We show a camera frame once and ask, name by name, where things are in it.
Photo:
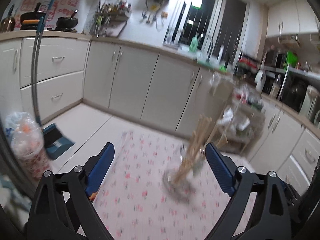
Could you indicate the clear glass jar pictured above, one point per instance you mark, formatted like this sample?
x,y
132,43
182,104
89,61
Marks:
x,y
181,167

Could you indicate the leaning chopstick in jar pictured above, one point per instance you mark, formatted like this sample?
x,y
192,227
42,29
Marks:
x,y
219,140

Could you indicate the plastic bag trash bin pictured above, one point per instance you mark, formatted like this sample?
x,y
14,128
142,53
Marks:
x,y
27,143

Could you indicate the utensil rack on counter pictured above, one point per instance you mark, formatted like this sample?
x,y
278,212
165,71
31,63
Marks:
x,y
111,18

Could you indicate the black microwave oven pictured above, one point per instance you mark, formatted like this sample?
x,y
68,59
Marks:
x,y
275,58

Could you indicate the chrome kitchen faucet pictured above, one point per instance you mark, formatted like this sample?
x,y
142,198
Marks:
x,y
210,49

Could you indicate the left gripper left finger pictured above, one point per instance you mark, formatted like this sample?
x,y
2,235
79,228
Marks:
x,y
82,182

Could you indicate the white wire storage rack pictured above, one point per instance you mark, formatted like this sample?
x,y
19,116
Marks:
x,y
242,118

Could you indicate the white electric water boiler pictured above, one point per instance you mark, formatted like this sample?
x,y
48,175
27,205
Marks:
x,y
310,104

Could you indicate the upright chopstick in jar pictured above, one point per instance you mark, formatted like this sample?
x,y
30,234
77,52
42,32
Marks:
x,y
197,149
192,149

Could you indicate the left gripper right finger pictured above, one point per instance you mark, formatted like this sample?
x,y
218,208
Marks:
x,y
235,181

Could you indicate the white spray bottle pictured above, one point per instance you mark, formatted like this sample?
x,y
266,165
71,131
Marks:
x,y
220,54

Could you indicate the black wok on stove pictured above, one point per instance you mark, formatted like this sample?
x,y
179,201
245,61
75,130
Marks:
x,y
67,23

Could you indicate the green dish soap bottle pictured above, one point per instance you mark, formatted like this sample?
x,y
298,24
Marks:
x,y
194,44

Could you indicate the metal kettle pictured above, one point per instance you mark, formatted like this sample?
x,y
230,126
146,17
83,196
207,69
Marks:
x,y
8,24

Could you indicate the blue broom and dustpan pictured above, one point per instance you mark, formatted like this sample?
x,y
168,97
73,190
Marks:
x,y
54,141

